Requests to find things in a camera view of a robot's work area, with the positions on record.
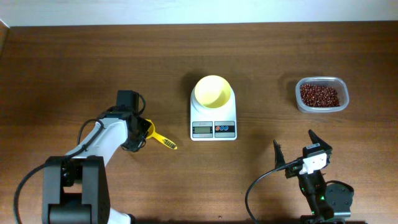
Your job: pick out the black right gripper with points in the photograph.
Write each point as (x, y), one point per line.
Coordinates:
(316, 140)

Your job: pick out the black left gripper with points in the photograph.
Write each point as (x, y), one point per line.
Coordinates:
(133, 148)

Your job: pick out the yellow plastic measuring scoop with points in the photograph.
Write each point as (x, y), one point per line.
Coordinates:
(160, 138)

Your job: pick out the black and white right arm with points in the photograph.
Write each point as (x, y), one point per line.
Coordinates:
(306, 179)

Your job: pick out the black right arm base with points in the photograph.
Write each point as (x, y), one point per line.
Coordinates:
(329, 202)

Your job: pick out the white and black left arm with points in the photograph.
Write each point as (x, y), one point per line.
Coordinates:
(75, 186)

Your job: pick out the white digital kitchen scale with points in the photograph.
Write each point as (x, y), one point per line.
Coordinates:
(213, 124)

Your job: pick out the yellow plastic bowl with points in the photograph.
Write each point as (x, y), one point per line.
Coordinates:
(212, 91)

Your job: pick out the red beans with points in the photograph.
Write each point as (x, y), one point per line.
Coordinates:
(318, 96)

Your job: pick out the clear plastic container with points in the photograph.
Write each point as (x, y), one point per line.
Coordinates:
(337, 83)

